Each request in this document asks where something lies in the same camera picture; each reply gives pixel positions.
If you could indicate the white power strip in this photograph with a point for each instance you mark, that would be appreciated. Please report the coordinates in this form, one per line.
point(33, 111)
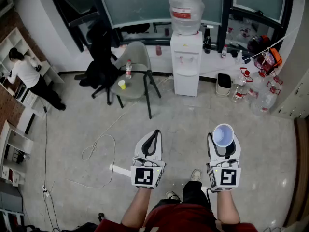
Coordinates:
point(45, 190)

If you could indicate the person's red shirt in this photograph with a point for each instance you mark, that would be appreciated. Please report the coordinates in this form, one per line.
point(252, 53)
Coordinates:
point(183, 219)

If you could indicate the plastic bottle with red label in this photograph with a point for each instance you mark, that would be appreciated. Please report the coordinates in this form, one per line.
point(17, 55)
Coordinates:
point(128, 69)

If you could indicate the yellow paper cup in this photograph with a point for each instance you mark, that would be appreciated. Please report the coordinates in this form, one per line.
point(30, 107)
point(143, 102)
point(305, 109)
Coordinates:
point(122, 84)

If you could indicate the person's right forearm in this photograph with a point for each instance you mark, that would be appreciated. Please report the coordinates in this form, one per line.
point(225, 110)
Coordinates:
point(228, 207)

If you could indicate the grey chair with black legs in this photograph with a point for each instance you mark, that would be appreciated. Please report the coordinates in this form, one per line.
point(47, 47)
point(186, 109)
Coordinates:
point(135, 54)

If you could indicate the orange and red bag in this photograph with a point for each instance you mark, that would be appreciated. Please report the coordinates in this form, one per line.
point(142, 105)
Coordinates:
point(269, 60)

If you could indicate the person's white shoe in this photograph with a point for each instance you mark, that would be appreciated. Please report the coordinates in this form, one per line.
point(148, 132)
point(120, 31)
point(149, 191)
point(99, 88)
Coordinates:
point(172, 195)
point(196, 175)

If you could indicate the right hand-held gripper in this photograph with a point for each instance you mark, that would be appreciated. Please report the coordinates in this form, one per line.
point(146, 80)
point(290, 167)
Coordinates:
point(228, 178)

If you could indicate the small red bottle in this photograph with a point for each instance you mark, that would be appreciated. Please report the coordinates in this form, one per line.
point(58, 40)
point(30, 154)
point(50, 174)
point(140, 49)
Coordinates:
point(158, 50)

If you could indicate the white water dispenser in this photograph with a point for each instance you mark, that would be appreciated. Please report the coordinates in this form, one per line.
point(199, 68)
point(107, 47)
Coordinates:
point(186, 83)

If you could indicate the white tape strip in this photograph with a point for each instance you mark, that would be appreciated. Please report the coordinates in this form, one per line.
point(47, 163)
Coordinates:
point(120, 170)

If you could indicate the black thermos flask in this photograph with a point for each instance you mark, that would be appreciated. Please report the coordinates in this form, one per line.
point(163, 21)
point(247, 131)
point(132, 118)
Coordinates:
point(207, 41)

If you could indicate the small white bottle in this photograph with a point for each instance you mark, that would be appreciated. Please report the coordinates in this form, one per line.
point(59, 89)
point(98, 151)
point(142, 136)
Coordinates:
point(224, 52)

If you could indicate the white paper cup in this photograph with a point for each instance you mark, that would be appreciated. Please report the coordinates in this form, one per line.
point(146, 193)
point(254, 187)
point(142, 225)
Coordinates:
point(223, 134)

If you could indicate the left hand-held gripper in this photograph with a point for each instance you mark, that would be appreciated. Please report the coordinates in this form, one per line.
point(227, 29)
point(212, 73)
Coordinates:
point(144, 175)

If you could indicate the large clear water barrel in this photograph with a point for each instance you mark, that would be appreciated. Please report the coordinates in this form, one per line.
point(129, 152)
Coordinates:
point(186, 13)

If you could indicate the small clear bottle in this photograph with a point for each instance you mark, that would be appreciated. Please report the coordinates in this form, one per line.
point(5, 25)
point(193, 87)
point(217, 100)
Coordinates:
point(239, 56)

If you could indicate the white bin with black liner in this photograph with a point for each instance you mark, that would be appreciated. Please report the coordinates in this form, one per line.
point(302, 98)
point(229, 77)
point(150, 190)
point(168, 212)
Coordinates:
point(224, 83)

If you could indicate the wooden door frame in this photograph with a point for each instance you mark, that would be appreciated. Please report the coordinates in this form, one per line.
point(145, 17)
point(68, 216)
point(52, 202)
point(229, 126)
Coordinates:
point(301, 173)

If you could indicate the person's black trouser leg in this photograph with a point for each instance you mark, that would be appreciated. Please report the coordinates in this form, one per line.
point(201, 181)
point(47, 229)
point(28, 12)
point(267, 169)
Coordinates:
point(193, 192)

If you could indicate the white cubby shelf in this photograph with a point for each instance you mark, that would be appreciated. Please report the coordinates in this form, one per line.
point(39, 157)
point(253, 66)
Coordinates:
point(14, 40)

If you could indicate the person's left forearm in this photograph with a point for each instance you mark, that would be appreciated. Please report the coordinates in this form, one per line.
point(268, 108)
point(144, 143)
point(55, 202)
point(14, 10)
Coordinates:
point(136, 209)

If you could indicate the black office chair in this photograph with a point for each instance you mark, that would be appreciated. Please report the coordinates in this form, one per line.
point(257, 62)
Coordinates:
point(100, 57)

